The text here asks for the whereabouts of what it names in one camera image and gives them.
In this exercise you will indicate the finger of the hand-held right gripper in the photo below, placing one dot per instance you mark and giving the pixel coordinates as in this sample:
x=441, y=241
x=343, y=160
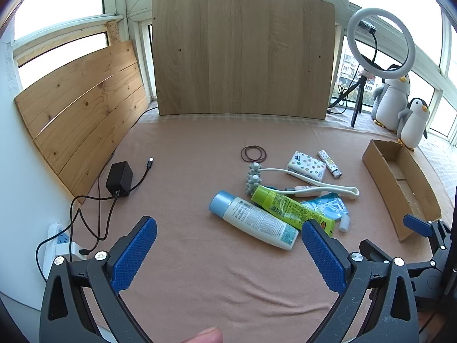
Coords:
x=373, y=250
x=416, y=224

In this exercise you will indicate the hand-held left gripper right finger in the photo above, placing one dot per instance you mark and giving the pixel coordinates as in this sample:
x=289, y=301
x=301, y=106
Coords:
x=325, y=257

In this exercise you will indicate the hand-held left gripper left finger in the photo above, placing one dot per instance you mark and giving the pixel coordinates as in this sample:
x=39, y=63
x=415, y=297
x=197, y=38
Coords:
x=135, y=253

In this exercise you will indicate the cardboard box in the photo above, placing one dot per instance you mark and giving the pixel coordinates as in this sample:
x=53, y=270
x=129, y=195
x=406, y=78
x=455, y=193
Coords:
x=389, y=182

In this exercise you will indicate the blue printed packet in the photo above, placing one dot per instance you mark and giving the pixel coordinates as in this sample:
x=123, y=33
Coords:
x=326, y=205

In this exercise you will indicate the green bottle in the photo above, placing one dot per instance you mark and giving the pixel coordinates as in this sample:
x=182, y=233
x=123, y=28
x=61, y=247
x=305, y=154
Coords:
x=285, y=207

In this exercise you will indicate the white lotion bottle blue cap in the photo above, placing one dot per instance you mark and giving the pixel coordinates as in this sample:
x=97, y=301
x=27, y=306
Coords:
x=253, y=221

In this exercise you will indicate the patterned tissue packet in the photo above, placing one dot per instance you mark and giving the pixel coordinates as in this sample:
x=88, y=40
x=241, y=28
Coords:
x=306, y=166

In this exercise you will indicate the person's left hand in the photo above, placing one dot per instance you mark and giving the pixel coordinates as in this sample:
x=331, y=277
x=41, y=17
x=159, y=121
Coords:
x=203, y=336

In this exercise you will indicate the small white vial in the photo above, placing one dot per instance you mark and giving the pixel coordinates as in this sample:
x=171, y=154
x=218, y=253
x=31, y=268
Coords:
x=344, y=224

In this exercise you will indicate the white power strip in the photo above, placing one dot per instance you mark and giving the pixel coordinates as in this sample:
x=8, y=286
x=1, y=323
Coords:
x=62, y=239

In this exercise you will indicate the black power adapter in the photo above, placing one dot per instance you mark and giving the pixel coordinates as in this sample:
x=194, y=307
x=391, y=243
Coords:
x=119, y=178

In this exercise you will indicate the patterned lighter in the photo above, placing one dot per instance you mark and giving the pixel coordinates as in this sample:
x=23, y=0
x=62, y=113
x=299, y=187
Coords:
x=329, y=162

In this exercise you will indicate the small penguin plush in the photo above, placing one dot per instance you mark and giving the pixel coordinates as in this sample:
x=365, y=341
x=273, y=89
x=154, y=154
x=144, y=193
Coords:
x=414, y=125

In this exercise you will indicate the beige checked sheet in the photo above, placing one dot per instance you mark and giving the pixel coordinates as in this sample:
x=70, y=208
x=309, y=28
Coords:
x=375, y=125

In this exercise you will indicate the large penguin plush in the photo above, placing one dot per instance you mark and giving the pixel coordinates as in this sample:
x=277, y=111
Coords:
x=391, y=103

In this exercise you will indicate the black tripod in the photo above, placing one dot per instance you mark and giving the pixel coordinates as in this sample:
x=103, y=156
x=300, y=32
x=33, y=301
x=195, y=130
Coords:
x=358, y=103

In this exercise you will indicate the pine slat wooden board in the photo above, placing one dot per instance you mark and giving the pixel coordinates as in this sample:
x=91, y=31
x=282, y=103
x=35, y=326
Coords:
x=78, y=114

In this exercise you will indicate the light oak wooden board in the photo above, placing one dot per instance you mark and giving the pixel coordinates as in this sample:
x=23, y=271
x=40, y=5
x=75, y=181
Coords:
x=242, y=53

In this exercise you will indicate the narrow wooden strip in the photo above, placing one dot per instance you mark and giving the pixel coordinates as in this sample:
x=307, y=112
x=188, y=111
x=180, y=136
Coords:
x=112, y=32

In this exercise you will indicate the white window frame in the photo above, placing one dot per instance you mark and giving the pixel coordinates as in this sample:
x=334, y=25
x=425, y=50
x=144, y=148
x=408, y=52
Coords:
x=121, y=0

